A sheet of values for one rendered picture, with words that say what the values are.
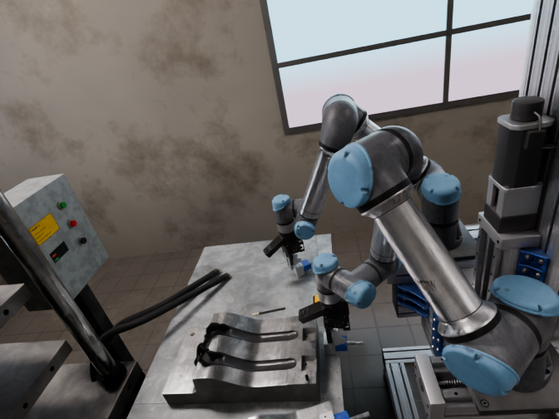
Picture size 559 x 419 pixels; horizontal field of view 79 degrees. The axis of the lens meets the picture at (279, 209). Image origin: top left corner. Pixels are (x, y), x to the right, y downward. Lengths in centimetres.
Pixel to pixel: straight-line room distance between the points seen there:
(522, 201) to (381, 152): 43
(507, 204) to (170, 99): 245
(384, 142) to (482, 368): 44
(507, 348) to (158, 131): 274
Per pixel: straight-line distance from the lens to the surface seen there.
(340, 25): 265
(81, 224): 155
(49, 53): 328
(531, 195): 100
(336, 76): 269
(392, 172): 68
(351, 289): 95
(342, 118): 109
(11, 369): 144
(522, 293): 84
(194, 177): 309
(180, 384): 129
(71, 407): 157
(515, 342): 78
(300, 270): 156
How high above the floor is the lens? 183
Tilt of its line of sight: 29 degrees down
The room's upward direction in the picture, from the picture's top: 12 degrees counter-clockwise
